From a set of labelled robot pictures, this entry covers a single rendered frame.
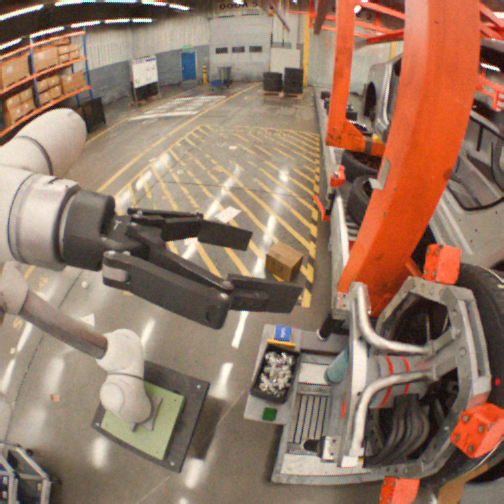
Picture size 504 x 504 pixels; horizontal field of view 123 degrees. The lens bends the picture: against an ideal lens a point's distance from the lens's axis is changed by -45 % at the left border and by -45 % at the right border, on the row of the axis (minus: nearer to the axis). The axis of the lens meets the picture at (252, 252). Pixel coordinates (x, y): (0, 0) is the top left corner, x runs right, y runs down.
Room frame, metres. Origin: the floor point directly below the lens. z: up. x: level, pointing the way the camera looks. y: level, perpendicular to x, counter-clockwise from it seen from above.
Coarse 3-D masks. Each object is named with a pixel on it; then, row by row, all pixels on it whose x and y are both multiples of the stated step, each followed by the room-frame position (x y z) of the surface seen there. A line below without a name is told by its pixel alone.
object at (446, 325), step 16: (416, 304) 0.30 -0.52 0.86; (432, 304) 0.28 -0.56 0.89; (416, 320) 0.28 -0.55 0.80; (432, 320) 0.23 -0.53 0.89; (448, 320) 0.18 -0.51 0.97; (480, 320) 0.11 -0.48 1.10; (400, 336) 0.26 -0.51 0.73; (416, 336) 0.24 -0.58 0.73; (432, 336) 0.18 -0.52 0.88; (448, 384) 0.02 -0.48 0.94; (432, 400) -0.01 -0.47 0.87; (384, 416) -0.01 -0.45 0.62; (432, 416) -0.06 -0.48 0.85; (432, 432) -0.14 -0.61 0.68
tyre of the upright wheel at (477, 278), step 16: (464, 272) 0.24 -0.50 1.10; (480, 272) 0.21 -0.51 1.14; (496, 272) 0.20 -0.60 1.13; (480, 288) 0.17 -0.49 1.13; (496, 288) 0.14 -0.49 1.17; (480, 304) 0.14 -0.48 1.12; (496, 304) 0.11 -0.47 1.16; (400, 320) 0.31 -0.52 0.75; (496, 320) 0.08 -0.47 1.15; (496, 336) 0.05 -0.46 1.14; (496, 352) 0.02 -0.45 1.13; (496, 368) -0.01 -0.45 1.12; (496, 384) -0.04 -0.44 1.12; (496, 400) -0.07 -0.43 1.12; (384, 432) -0.07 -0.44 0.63; (496, 448) -0.21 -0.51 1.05; (448, 464) -0.19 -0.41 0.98; (464, 464) -0.19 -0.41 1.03; (480, 464) -0.24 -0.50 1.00; (432, 480) -0.23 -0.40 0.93; (448, 480) -0.24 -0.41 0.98
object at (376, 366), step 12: (372, 360) 0.14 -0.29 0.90; (384, 360) 0.13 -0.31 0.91; (396, 360) 0.13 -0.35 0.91; (408, 360) 0.12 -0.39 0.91; (420, 360) 0.12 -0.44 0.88; (372, 372) 0.11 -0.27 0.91; (384, 372) 0.10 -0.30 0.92; (396, 372) 0.09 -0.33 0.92; (408, 384) 0.06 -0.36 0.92; (420, 384) 0.05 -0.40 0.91; (384, 396) 0.04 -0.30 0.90; (420, 396) 0.02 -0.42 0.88
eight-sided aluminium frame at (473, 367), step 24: (408, 288) 0.31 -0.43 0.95; (432, 288) 0.24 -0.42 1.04; (456, 288) 0.19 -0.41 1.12; (384, 312) 0.33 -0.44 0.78; (456, 312) 0.14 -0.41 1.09; (384, 336) 0.28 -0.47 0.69; (456, 336) 0.10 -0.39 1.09; (480, 336) 0.07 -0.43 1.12; (480, 360) 0.02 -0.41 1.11; (480, 384) -0.02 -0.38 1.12; (456, 408) -0.04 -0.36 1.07; (432, 456) -0.13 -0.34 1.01
